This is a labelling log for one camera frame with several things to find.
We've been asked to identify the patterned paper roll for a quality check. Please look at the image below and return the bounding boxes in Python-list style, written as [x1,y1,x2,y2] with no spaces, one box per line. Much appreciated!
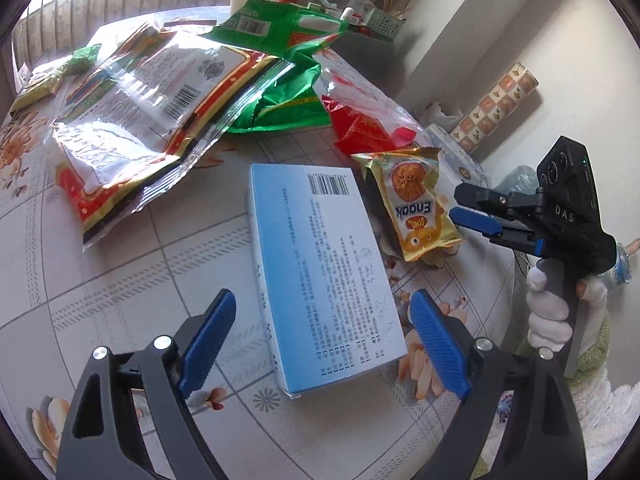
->
[447,62,541,153]

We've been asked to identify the person's right hand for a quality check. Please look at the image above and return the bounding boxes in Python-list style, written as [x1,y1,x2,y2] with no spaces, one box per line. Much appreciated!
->
[525,265,610,350]

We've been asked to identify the clear red-bordered packaging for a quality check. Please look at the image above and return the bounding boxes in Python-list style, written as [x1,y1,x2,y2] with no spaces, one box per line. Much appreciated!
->
[52,22,296,248]

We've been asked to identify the white plastic bag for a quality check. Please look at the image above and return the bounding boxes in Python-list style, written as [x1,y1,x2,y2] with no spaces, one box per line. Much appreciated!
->
[425,102,463,128]

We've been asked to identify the orange snack packet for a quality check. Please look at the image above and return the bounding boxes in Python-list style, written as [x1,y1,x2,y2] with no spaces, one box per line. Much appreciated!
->
[350,146,461,263]

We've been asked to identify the yellow-green packet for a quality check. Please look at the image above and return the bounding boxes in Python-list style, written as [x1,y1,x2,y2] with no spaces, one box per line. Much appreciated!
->
[10,62,68,113]

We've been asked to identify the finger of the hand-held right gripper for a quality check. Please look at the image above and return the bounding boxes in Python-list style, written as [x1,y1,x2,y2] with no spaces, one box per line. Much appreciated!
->
[449,208,546,257]
[454,182,543,221]

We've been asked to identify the blue and white box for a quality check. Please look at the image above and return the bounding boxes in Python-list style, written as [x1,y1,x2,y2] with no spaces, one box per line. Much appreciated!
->
[245,162,408,401]

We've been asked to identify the toilet paper pack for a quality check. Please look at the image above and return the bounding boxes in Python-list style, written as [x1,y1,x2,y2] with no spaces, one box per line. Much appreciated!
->
[425,125,488,183]

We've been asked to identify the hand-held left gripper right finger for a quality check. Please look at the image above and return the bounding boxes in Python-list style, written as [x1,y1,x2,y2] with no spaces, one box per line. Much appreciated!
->
[409,289,588,480]

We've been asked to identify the green foil bag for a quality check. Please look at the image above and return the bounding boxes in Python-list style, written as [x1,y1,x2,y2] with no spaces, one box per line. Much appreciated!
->
[207,0,348,135]

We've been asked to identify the red and clear wrapper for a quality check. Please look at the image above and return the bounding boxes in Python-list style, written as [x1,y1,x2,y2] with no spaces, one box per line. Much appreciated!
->
[312,52,436,156]

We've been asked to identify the green plastic basket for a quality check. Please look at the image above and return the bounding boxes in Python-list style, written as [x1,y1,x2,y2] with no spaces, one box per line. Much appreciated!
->
[367,7,408,41]

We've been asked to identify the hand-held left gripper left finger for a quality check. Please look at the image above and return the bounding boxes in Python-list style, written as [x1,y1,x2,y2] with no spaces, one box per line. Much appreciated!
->
[56,289,237,480]

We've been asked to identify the window railing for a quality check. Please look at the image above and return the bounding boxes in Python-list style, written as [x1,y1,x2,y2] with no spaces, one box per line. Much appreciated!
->
[12,0,311,56]

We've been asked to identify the floral plastic tablecloth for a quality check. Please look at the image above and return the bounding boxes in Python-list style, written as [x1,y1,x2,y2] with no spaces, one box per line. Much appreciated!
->
[0,7,521,480]

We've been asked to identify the small green packet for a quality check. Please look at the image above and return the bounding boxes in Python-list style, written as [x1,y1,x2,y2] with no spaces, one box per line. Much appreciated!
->
[67,45,103,68]

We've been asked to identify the large water jug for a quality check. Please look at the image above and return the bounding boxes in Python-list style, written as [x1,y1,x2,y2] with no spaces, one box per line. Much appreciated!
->
[492,165,541,196]

